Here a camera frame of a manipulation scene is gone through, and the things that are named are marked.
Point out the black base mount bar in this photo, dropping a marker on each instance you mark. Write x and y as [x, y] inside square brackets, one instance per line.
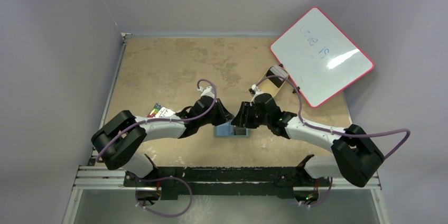
[284, 182]

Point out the black VIP card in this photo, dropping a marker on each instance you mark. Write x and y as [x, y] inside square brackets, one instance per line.
[241, 132]

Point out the beige oval tray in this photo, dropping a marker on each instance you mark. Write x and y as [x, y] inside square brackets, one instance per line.
[267, 86]

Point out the colourful marker pack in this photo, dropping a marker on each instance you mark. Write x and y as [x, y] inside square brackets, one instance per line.
[159, 110]

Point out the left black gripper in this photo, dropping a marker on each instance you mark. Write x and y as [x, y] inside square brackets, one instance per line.
[223, 115]

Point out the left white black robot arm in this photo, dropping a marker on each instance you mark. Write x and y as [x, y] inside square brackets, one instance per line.
[117, 142]

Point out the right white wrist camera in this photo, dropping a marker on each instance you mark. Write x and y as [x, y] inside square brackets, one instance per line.
[254, 91]

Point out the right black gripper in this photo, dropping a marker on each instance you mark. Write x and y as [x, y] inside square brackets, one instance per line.
[246, 116]

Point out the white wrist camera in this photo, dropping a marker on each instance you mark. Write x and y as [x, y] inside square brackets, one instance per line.
[254, 91]
[207, 91]

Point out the green card holder wallet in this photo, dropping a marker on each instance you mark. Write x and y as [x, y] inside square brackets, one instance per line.
[225, 130]

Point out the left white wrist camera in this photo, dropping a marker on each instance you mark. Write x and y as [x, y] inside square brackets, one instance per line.
[207, 91]

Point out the aluminium rail frame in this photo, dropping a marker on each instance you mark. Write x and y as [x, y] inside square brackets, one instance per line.
[165, 70]

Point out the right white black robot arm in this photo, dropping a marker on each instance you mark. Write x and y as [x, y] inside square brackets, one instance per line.
[351, 157]

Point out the pink framed whiteboard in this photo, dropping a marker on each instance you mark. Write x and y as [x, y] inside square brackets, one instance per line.
[319, 57]

